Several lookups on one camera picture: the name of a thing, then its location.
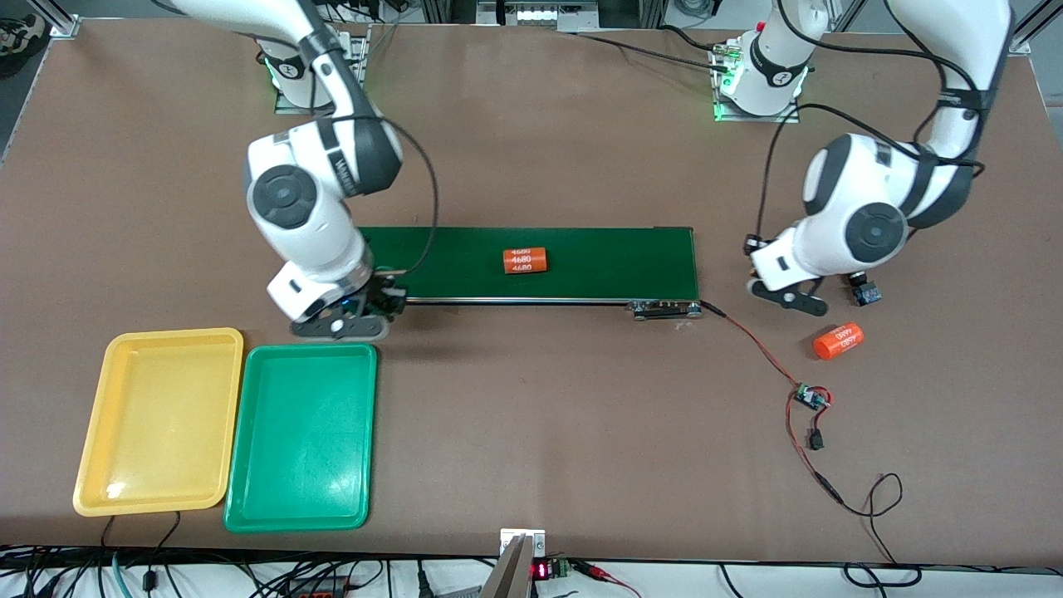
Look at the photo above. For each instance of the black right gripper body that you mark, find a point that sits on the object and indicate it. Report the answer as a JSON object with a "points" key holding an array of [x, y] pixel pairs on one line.
{"points": [[384, 296]]}

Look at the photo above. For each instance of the orange 4680 cylinder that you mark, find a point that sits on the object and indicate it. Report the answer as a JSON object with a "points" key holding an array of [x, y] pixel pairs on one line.
{"points": [[526, 261], [837, 341]]}

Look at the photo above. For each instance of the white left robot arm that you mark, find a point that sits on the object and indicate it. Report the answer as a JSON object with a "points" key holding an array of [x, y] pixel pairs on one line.
{"points": [[864, 224]]}

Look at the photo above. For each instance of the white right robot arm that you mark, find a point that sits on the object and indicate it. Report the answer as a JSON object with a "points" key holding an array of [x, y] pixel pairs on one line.
{"points": [[299, 208]]}

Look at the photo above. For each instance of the green plastic tray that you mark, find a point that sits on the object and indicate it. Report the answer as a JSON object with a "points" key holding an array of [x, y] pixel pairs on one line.
{"points": [[303, 432]]}

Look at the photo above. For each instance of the green conveyor belt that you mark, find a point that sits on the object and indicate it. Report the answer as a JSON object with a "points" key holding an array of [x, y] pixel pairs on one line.
{"points": [[598, 266]]}

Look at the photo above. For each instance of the small green circuit board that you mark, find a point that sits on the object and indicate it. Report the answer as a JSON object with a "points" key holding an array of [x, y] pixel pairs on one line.
{"points": [[807, 396]]}

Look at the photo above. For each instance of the black plug connector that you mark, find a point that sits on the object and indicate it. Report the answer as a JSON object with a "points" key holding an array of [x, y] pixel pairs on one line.
{"points": [[816, 440]]}

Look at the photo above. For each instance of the yellow plastic tray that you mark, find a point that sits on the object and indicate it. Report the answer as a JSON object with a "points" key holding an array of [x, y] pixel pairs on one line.
{"points": [[158, 415]]}

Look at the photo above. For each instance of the red digit display module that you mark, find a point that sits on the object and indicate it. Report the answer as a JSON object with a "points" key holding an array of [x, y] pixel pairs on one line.
{"points": [[541, 571]]}

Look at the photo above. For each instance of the black white shoe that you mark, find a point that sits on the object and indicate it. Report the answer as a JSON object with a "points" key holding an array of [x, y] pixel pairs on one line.
{"points": [[21, 33]]}

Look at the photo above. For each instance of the green push button switch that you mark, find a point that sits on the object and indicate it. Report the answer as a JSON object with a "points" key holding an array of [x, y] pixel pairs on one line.
{"points": [[869, 294]]}

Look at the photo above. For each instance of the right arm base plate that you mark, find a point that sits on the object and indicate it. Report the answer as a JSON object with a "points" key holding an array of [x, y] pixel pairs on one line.
{"points": [[363, 58]]}

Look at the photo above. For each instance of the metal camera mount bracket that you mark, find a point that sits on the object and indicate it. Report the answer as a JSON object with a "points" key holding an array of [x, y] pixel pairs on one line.
{"points": [[511, 573]]}

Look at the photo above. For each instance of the aluminium profile post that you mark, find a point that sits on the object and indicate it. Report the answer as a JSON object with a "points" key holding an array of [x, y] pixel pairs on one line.
{"points": [[1020, 37], [62, 23]]}

